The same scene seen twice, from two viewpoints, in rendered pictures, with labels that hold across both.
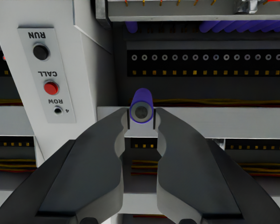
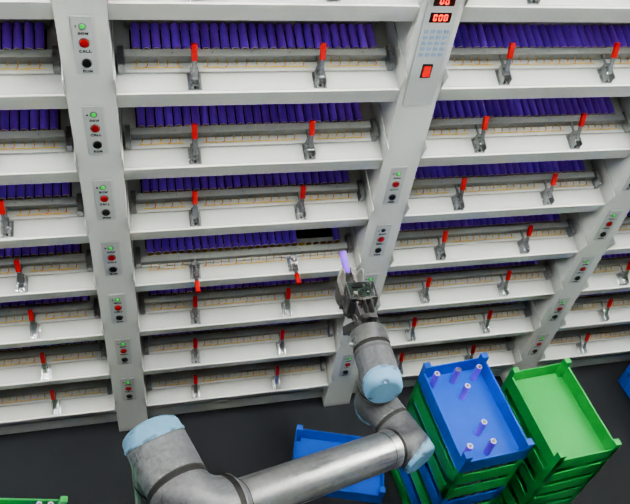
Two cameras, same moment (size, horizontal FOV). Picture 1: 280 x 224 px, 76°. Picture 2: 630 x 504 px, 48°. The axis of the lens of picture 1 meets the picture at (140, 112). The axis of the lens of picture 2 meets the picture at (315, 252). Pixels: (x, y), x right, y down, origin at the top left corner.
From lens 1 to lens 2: 182 cm
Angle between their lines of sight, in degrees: 78
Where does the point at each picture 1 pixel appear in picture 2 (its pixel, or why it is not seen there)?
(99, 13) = (351, 250)
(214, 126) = (304, 225)
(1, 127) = (419, 217)
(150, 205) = (349, 165)
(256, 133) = (282, 225)
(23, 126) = (407, 218)
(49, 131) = (394, 219)
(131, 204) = (364, 164)
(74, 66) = (367, 246)
